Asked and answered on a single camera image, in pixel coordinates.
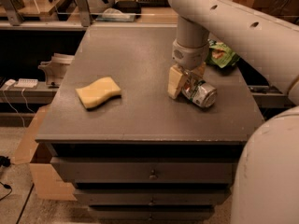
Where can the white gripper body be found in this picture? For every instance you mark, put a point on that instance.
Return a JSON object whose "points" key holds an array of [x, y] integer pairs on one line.
{"points": [[189, 56]]}

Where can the silver green 7up can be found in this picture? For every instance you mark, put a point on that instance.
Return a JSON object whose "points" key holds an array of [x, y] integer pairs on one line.
{"points": [[199, 92]]}

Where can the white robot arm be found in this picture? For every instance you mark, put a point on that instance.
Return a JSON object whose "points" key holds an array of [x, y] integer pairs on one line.
{"points": [[266, 188]]}

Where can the green chip bag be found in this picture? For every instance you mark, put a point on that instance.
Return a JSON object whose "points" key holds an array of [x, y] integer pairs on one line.
{"points": [[220, 54]]}

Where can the black keyboard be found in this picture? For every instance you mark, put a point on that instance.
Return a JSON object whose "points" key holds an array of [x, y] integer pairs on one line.
{"points": [[153, 3]]}

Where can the yellow sponge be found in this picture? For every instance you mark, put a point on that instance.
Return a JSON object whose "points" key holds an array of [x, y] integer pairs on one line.
{"points": [[98, 92]]}

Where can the grey drawer cabinet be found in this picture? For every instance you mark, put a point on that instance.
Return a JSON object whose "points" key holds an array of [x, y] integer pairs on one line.
{"points": [[107, 152]]}

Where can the black bag on desk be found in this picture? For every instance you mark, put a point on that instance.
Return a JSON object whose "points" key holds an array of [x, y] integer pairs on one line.
{"points": [[128, 6]]}

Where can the top drawer knob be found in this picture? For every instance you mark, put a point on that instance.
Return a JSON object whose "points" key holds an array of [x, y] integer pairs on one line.
{"points": [[153, 175]]}

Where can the white plastic part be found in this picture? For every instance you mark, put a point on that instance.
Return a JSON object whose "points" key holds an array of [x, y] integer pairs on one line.
{"points": [[56, 68]]}

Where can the white power strip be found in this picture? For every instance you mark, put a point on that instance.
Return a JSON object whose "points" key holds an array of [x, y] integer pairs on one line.
{"points": [[26, 83]]}

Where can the cardboard box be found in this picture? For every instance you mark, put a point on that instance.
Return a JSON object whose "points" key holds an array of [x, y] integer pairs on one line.
{"points": [[48, 184]]}

